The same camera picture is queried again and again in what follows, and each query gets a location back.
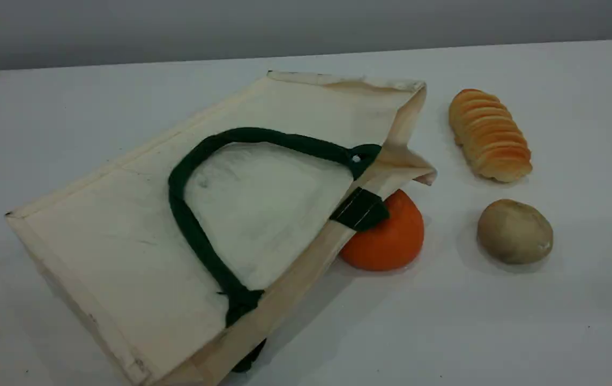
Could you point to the ridged golden bread loaf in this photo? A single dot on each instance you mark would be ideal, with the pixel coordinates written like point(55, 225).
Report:
point(491, 136)

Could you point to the brown potato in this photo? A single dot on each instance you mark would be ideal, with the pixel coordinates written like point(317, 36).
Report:
point(515, 231)

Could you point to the orange pumpkin toy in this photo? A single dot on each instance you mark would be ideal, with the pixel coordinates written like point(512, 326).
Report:
point(397, 241)

